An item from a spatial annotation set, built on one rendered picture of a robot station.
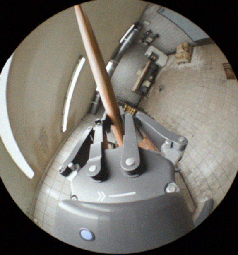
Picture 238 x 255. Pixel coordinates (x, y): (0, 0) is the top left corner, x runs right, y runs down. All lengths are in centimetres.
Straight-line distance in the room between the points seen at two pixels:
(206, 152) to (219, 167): 49
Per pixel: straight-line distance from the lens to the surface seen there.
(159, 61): 515
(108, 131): 15
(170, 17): 425
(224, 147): 202
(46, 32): 75
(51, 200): 133
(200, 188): 207
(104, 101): 16
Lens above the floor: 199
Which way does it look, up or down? 14 degrees down
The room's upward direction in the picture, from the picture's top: 69 degrees counter-clockwise
